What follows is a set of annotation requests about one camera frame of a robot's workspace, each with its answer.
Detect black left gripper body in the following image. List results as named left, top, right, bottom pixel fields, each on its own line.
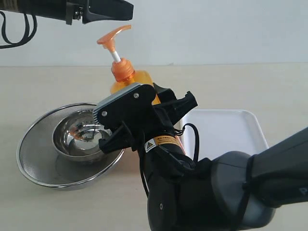
left=0, top=0, right=89, bottom=25

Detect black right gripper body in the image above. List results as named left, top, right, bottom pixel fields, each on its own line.
left=99, top=92, right=197, bottom=154

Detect orange pump soap bottle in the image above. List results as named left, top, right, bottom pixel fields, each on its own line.
left=96, top=25, right=186, bottom=157

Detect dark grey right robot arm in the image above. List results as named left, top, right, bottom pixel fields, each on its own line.
left=93, top=83, right=308, bottom=231

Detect small stainless steel bowl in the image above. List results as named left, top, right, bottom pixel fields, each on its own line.
left=52, top=108, right=112, bottom=163

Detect large steel mesh strainer bowl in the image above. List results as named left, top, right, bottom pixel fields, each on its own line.
left=16, top=103, right=124, bottom=191

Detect white rectangular plastic tray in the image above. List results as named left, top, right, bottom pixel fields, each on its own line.
left=180, top=109, right=269, bottom=160

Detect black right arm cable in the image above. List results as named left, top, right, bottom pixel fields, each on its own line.
left=139, top=123, right=256, bottom=231

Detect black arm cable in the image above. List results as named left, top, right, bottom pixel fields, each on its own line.
left=139, top=123, right=256, bottom=231
left=0, top=11, right=38, bottom=50

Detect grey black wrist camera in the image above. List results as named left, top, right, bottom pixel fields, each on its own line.
left=92, top=83, right=156, bottom=129

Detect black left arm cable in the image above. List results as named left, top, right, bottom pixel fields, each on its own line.
left=0, top=11, right=38, bottom=50

